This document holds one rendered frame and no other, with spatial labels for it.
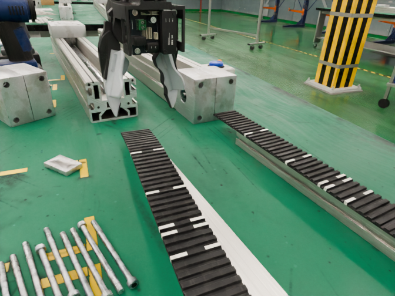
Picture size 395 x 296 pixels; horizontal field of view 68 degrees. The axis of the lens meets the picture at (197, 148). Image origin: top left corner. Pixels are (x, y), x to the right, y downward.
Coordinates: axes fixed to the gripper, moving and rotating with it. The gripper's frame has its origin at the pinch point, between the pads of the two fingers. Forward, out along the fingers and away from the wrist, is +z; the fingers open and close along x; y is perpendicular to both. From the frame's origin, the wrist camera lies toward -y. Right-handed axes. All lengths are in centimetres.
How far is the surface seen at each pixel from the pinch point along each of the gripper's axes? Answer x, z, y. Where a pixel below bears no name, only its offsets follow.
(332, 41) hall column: 292, 35, -201
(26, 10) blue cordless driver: -13, -9, -48
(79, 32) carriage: 2, 0, -75
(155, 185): -2.9, 6.2, 12.3
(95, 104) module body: -4.4, 5.6, -17.6
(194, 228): -1.9, 6.0, 21.3
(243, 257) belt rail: 0.7, 6.4, 26.2
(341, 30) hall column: 292, 22, -192
